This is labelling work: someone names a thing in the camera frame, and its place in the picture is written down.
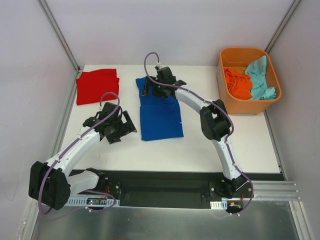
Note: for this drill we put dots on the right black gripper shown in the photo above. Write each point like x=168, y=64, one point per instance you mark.
x=152, y=88

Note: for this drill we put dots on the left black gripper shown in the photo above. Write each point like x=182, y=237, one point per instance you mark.
x=119, y=128

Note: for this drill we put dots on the blue t shirt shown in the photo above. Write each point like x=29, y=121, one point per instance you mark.
x=160, y=118

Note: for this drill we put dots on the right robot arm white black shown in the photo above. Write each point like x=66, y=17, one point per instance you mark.
x=215, y=124

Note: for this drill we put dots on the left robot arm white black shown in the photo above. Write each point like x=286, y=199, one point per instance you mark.
x=51, y=182

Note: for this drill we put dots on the folded red t shirt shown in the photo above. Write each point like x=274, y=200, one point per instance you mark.
x=92, y=85

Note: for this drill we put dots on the orange t shirt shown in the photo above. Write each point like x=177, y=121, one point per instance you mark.
x=239, y=85

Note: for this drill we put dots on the orange plastic bin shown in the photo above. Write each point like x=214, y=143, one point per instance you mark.
x=239, y=58

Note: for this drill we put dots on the teal t shirt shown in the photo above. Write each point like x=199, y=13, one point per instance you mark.
x=257, y=70

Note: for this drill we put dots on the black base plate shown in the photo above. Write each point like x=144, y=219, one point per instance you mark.
x=158, y=189

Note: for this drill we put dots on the left grey cable duct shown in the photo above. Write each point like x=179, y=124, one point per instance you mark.
x=84, y=201

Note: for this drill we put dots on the grey cable duct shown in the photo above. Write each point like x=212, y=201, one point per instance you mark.
x=218, y=205
x=84, y=201

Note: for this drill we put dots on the left aluminium frame post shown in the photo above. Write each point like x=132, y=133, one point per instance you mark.
x=59, y=34

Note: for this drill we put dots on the aluminium frame post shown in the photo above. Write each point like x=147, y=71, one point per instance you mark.
x=59, y=34
x=283, y=23

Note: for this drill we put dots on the right grey cable duct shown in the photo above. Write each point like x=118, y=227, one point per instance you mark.
x=218, y=205

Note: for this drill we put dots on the right aluminium frame post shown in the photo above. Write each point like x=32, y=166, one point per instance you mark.
x=283, y=23

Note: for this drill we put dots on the aluminium rail front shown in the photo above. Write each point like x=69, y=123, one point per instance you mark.
x=275, y=191

